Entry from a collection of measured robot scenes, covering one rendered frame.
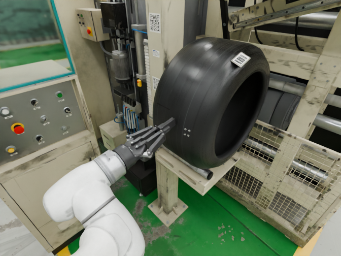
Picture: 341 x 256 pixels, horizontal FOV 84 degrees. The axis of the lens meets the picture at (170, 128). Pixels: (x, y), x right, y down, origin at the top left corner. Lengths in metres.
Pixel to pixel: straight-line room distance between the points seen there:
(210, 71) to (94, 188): 0.49
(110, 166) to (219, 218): 1.47
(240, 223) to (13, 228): 1.93
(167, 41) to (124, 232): 0.76
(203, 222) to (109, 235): 1.41
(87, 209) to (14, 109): 0.75
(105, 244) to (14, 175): 0.88
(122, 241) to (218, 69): 0.56
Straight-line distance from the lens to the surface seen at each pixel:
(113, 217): 0.53
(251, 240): 1.89
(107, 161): 0.56
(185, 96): 0.67
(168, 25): 0.94
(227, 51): 0.73
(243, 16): 1.15
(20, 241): 2.14
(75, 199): 0.54
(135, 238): 0.55
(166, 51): 0.94
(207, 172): 0.95
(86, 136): 1.30
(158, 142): 0.60
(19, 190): 1.36
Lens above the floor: 1.63
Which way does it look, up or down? 36 degrees down
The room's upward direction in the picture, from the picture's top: straight up
